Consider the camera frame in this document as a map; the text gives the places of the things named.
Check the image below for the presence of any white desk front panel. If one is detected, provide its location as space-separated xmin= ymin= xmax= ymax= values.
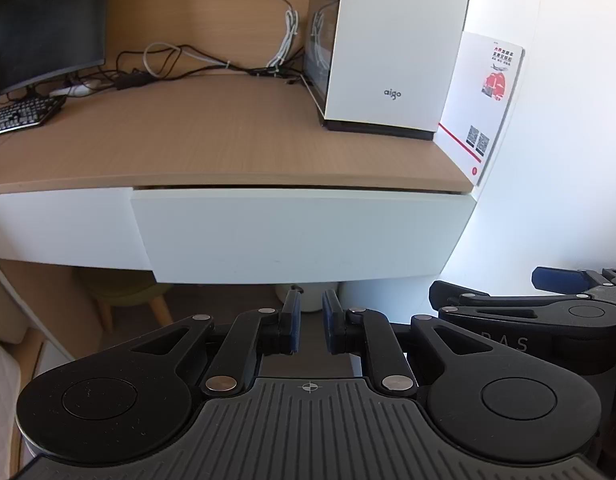
xmin=0 ymin=187 xmax=155 ymax=272

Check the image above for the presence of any black cable bundle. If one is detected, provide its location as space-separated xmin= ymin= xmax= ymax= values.
xmin=68 ymin=49 xmax=310 ymax=92

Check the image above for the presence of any white desk drawer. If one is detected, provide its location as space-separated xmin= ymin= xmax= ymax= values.
xmin=130 ymin=186 xmax=478 ymax=286

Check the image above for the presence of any black keyboard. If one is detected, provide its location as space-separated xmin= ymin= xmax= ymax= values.
xmin=0 ymin=95 xmax=68 ymax=137

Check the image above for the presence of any black computer monitor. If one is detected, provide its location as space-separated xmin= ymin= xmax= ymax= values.
xmin=0 ymin=0 xmax=112 ymax=102

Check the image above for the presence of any white power cable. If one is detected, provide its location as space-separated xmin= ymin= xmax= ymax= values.
xmin=253 ymin=0 xmax=302 ymax=69

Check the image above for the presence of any white coiled cable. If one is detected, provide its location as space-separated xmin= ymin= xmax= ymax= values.
xmin=143 ymin=41 xmax=234 ymax=79

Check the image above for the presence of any black power adapter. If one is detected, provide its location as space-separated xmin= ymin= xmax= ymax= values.
xmin=115 ymin=73 xmax=155 ymax=91

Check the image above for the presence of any white computer case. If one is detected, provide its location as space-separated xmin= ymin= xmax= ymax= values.
xmin=303 ymin=0 xmax=477 ymax=142

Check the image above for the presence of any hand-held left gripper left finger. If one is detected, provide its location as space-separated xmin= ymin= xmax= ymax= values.
xmin=130 ymin=287 xmax=302 ymax=397

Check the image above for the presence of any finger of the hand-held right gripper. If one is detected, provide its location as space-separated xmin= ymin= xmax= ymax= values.
xmin=532 ymin=266 xmax=616 ymax=302
xmin=429 ymin=280 xmax=571 ymax=323

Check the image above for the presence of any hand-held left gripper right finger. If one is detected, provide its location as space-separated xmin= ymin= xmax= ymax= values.
xmin=322 ymin=288 xmax=495 ymax=399

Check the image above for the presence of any white printed poster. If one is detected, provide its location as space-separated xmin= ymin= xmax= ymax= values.
xmin=437 ymin=31 xmax=527 ymax=187

